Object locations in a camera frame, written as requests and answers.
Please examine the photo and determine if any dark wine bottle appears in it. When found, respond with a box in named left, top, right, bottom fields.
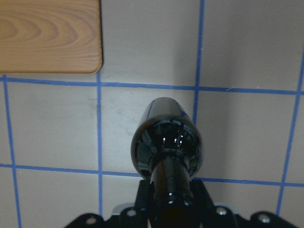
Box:
left=131, top=97, right=203, bottom=228

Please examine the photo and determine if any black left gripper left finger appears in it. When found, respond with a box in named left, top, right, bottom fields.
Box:
left=134, top=180, right=150, bottom=211

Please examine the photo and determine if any wooden tray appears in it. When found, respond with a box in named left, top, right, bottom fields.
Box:
left=0, top=0, right=104, bottom=74

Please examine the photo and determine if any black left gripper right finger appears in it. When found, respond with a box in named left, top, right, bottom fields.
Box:
left=191, top=179, right=214, bottom=209

